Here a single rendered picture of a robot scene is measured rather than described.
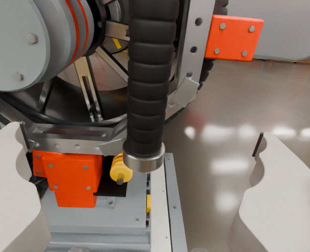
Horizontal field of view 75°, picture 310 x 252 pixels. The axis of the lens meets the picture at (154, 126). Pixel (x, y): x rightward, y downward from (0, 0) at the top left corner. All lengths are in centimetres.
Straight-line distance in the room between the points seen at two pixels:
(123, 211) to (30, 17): 70
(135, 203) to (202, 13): 68
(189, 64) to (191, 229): 85
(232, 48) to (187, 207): 90
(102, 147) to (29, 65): 26
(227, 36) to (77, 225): 72
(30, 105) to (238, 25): 50
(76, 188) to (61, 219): 28
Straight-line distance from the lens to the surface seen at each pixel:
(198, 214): 114
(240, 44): 41
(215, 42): 39
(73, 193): 59
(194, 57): 39
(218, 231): 112
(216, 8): 48
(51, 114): 59
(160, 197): 106
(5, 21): 27
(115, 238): 86
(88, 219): 82
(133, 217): 81
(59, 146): 52
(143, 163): 19
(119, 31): 48
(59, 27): 28
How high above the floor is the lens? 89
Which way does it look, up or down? 31 degrees down
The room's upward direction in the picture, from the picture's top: 6 degrees clockwise
